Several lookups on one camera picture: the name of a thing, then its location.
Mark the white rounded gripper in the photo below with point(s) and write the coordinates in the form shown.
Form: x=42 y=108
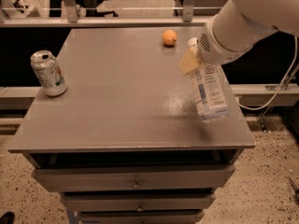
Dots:
x=209 y=49

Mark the clear blue-labelled plastic bottle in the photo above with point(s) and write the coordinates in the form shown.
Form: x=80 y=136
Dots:
x=207 y=89

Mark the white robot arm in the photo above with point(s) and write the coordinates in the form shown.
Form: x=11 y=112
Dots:
x=236 y=28

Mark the orange fruit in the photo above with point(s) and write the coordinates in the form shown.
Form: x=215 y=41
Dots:
x=169 y=37

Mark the grey drawer cabinet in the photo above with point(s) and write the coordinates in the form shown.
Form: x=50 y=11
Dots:
x=127 y=105

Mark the grey metal railing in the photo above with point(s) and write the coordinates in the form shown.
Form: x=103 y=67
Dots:
x=119 y=13

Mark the green and white soda can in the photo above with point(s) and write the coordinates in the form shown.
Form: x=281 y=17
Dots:
x=48 y=73

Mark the top grey drawer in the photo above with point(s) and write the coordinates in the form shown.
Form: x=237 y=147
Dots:
x=134 y=178

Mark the grey drawer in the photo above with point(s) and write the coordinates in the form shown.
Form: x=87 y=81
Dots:
x=138 y=202
x=171 y=217
x=134 y=178

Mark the bottom grey drawer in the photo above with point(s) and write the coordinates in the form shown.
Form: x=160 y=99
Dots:
x=171 y=217

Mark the middle grey drawer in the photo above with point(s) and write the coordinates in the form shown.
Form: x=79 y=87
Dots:
x=138 y=202

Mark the black shoe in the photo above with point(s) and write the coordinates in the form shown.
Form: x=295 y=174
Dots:
x=7 y=218

